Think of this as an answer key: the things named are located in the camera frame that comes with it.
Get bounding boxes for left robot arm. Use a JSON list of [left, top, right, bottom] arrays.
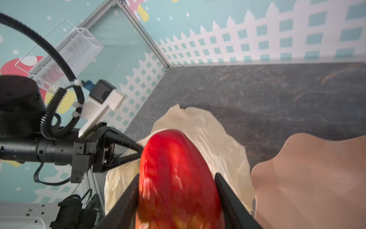
[[1, 75, 143, 183]]

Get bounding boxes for white wire wall basket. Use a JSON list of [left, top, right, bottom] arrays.
[[15, 19, 104, 93]]

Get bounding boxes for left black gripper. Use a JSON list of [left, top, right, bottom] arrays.
[[1, 123, 144, 183]]

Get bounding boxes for pink flower-shaped fruit plate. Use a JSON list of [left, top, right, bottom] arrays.
[[251, 133, 366, 229]]

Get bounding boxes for red apple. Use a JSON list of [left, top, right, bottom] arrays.
[[135, 129, 225, 229]]

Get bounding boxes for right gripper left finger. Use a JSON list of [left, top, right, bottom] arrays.
[[94, 174, 139, 229]]

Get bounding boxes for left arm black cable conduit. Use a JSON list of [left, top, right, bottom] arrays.
[[0, 12, 86, 140]]

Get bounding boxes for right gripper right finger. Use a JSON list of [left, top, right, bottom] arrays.
[[214, 173, 263, 229]]

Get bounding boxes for translucent cream plastic bag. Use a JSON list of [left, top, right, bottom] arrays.
[[104, 104, 255, 215]]

